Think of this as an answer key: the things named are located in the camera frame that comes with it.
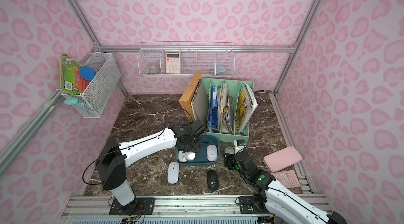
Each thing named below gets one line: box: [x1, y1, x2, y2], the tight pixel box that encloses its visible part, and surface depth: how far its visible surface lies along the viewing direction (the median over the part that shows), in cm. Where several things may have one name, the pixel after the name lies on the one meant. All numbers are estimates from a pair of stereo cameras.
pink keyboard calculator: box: [270, 169, 302, 189], surface depth 82 cm
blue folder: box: [207, 85, 219, 132], surface depth 90 cm
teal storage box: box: [174, 135, 221, 167], surface depth 88 cm
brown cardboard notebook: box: [178, 69, 209, 127], surface depth 82 cm
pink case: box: [262, 145, 303, 173], surface depth 88 cm
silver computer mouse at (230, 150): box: [224, 146, 235, 155], surface depth 92 cm
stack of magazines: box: [217, 80, 235, 134], surface depth 88 cm
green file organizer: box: [201, 77, 258, 142], surface depth 90 cm
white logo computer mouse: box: [206, 144, 219, 162], surface depth 89 cm
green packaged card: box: [59, 53, 90, 95], surface depth 72 cm
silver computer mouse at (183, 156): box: [178, 150, 196, 163], surface depth 84 cm
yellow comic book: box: [236, 82, 259, 134], surface depth 88 cm
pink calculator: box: [165, 53, 180, 75], surface depth 97 cm
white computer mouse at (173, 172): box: [167, 161, 180, 185], surface depth 84 cm
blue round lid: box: [78, 65, 97, 81], surface depth 77 cm
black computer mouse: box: [206, 169, 220, 191], surface depth 80 cm
